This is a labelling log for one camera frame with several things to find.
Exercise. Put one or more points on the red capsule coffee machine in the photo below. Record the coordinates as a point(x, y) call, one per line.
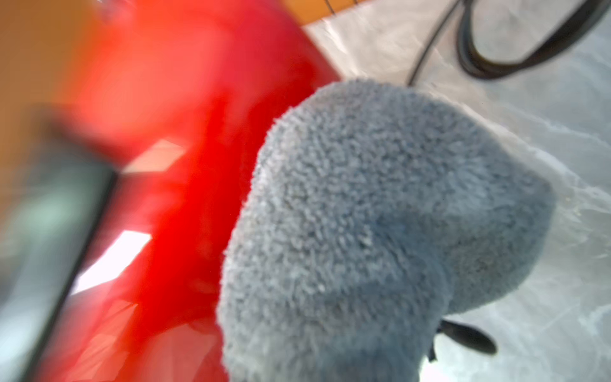
point(178, 96)

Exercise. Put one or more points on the grey microfibre cloth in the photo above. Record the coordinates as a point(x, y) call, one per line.
point(375, 212)

